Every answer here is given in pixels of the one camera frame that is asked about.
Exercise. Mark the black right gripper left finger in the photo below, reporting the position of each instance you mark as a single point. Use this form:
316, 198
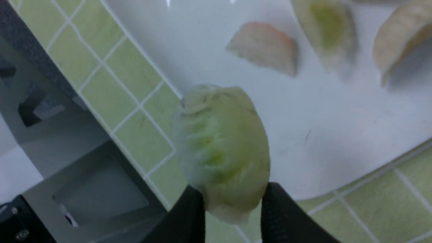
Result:
184, 223

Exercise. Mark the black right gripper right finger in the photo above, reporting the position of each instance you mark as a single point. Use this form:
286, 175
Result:
283, 221

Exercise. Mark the green dumpling plate lower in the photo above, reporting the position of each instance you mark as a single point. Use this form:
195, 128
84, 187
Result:
330, 29

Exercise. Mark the green checkered tablecloth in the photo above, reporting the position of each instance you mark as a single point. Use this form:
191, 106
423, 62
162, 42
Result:
79, 46

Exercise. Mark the white square plate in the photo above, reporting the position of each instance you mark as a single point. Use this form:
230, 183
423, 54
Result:
324, 130

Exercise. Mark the grey metal table frame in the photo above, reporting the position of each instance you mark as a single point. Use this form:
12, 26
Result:
86, 191

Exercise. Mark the beige dumpling plate right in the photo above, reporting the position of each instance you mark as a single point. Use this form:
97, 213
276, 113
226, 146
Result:
407, 27

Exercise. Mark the green dumpling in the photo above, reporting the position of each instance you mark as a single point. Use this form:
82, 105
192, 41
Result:
223, 150

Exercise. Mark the pink dumpling plate bottom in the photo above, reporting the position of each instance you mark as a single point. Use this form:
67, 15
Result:
265, 46

